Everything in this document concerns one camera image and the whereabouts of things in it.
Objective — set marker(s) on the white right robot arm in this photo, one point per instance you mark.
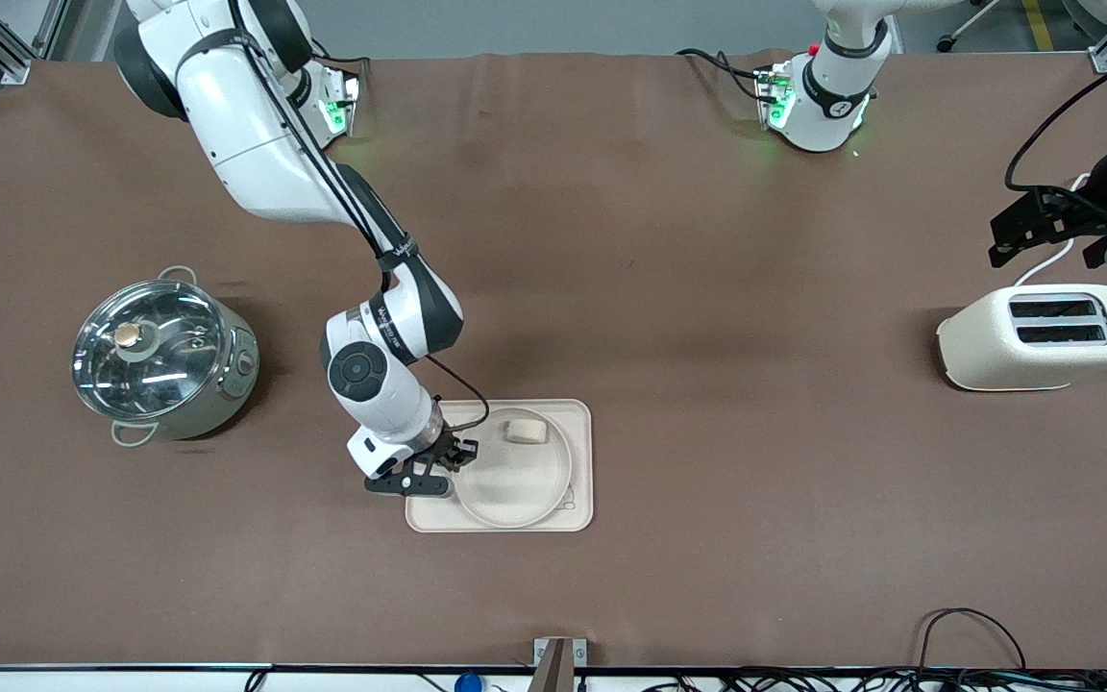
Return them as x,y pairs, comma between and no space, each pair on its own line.
256,144

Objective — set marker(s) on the steel pot with glass lid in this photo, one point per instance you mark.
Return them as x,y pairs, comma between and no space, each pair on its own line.
227,394

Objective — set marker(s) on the round beige plate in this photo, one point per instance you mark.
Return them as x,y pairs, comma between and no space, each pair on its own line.
515,485

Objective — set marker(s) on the small white bun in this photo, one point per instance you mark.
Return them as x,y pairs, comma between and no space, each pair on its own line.
525,432

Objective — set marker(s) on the glass pot lid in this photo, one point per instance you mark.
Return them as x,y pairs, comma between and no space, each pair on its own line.
159,365

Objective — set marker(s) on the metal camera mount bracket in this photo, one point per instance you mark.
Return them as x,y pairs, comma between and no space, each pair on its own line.
553,663

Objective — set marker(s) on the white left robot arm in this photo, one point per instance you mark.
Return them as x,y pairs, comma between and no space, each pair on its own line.
827,96

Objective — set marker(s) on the cream two-slot toaster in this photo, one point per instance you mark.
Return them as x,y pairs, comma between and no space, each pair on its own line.
976,346

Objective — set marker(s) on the brown table cover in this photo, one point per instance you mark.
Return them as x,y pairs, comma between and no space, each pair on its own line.
707,288

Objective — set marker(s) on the beige rabbit print tray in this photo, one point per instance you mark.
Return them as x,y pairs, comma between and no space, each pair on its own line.
582,500

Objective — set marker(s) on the metal base connector box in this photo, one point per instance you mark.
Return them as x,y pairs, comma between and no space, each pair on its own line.
350,101
767,96

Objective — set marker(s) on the office chair wheel base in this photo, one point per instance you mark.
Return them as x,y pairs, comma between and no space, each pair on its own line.
947,42

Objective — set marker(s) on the small blue object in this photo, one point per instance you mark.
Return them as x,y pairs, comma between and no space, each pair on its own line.
468,684

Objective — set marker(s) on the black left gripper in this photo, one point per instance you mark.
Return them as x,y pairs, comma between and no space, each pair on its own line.
1069,217

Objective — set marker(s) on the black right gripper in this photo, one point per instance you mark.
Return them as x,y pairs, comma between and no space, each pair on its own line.
445,445

